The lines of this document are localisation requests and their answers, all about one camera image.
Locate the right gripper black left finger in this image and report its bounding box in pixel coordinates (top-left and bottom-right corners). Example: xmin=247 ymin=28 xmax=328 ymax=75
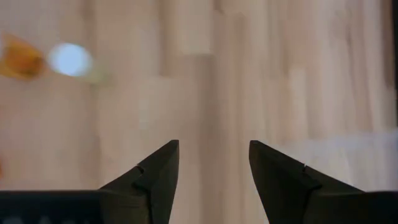
xmin=0 ymin=139 xmax=180 ymax=224

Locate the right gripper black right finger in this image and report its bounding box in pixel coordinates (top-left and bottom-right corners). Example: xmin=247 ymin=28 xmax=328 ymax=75
xmin=248 ymin=139 xmax=398 ymax=224

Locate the orange pill bottle white cap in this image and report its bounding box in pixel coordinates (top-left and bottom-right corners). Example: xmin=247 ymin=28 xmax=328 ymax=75
xmin=0 ymin=30 xmax=96 ymax=82

